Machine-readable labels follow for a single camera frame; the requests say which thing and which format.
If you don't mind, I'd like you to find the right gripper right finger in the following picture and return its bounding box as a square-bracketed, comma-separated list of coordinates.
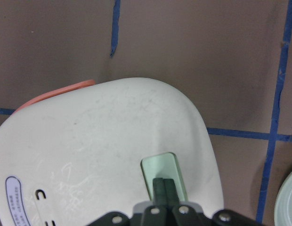
[163, 179, 207, 226]

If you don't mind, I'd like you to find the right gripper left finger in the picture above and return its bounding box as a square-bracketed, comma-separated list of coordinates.
[140, 178, 168, 226]

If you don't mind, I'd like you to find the white rice cooker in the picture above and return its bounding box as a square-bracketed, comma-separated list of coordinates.
[0, 78, 224, 226]

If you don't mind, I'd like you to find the right green plate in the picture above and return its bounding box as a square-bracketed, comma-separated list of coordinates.
[274, 172, 292, 226]

